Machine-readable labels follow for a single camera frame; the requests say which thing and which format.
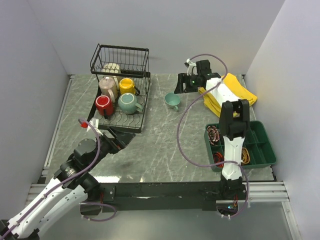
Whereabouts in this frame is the yellow black rolled tie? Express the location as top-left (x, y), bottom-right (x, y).
top-left (241, 147), bottom-right (251, 165)

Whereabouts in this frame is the small teal cup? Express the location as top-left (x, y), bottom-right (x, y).
top-left (164, 92), bottom-right (181, 111)

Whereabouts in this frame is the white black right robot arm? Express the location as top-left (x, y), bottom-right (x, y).
top-left (174, 59), bottom-right (250, 200)

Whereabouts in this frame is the red mug black handle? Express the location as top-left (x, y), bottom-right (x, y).
top-left (95, 95), bottom-right (114, 119)

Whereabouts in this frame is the pink mug lilac inside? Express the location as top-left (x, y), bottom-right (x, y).
top-left (99, 76), bottom-right (118, 103)

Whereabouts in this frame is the black wire dish rack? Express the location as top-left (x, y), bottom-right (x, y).
top-left (87, 44), bottom-right (151, 133)

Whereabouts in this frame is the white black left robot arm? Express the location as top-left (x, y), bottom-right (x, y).
top-left (0, 127), bottom-right (136, 240)

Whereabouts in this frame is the green divided organizer tray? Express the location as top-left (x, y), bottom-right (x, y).
top-left (204, 120), bottom-right (277, 170)

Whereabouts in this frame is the red black rolled tie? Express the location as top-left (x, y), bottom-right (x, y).
top-left (212, 152), bottom-right (224, 169)

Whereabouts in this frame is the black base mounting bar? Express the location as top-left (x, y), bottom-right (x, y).
top-left (100, 181), bottom-right (247, 211)

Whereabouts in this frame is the yellow plastic cup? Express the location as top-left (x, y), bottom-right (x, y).
top-left (119, 78), bottom-right (140, 96)

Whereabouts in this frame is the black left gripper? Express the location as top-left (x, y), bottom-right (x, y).
top-left (86, 125), bottom-right (136, 170)

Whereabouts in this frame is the pink black rolled tie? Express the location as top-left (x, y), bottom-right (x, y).
top-left (206, 125), bottom-right (220, 146)

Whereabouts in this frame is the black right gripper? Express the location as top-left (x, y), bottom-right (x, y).
top-left (173, 73), bottom-right (200, 95)

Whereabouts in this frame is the folded yellow cloth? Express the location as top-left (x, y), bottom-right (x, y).
top-left (203, 73), bottom-right (258, 118)

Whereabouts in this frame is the white floral mug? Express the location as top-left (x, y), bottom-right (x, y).
top-left (101, 62), bottom-right (122, 83)

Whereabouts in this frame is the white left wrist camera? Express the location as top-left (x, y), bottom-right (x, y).
top-left (78, 117), bottom-right (103, 136)

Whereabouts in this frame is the dark green ceramic mug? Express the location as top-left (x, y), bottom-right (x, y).
top-left (118, 93), bottom-right (144, 115)

